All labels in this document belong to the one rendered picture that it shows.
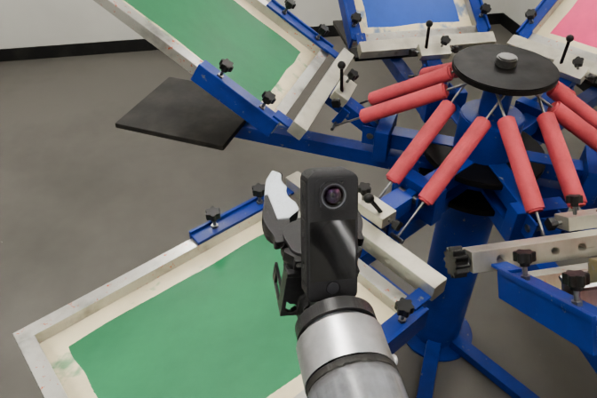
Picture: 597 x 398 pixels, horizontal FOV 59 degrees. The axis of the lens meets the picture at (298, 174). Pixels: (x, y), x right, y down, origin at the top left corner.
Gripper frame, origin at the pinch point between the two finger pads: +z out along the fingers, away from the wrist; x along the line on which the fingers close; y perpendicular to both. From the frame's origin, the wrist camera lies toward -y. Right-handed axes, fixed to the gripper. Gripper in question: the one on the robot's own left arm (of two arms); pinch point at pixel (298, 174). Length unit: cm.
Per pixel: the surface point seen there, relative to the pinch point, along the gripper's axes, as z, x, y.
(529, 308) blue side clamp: 11, 55, 42
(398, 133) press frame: 99, 62, 58
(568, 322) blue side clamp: 2, 54, 35
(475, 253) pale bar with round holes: 28, 53, 44
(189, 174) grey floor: 224, -4, 170
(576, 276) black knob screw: 6, 55, 27
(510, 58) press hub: 85, 83, 21
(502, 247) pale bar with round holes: 29, 59, 43
